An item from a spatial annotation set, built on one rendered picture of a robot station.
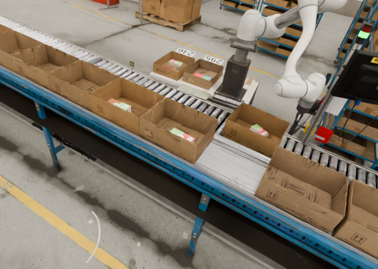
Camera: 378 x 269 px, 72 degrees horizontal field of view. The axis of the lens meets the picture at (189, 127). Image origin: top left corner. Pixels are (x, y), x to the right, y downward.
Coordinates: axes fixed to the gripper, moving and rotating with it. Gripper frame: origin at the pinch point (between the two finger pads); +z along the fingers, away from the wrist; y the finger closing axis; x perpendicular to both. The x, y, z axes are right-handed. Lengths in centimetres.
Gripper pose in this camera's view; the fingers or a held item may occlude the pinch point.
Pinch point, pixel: (292, 130)
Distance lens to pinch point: 186.6
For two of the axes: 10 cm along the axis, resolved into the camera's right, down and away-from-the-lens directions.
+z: -1.3, 7.7, 6.3
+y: 4.9, -5.0, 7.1
